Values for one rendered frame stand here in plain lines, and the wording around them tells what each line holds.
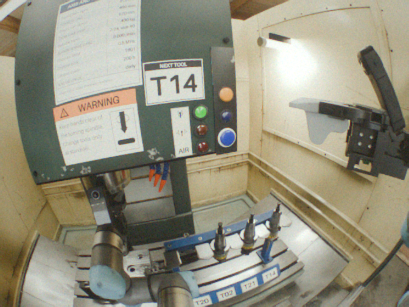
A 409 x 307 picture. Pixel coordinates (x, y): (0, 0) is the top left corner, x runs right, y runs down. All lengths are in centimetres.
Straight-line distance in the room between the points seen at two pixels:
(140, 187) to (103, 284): 81
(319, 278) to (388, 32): 126
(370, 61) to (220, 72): 24
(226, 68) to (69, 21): 30
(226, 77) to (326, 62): 76
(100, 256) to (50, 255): 120
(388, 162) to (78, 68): 47
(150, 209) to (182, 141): 90
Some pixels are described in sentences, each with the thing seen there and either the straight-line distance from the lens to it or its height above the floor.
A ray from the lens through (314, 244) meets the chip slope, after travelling 122.
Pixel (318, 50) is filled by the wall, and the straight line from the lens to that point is 105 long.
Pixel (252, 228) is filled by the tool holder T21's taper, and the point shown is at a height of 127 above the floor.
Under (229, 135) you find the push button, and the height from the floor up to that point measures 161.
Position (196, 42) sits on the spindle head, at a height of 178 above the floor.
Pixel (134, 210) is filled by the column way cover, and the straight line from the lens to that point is 118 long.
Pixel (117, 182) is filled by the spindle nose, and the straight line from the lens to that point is 50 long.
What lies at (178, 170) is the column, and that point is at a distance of 109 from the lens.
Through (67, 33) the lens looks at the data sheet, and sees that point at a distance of 35.
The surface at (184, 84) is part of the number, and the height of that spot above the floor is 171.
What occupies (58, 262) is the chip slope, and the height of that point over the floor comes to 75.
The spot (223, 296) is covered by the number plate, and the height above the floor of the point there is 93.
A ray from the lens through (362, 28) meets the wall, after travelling 95.
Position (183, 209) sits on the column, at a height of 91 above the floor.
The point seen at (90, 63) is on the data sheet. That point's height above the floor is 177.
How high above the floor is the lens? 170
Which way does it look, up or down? 22 degrees down
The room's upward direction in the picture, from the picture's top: 3 degrees counter-clockwise
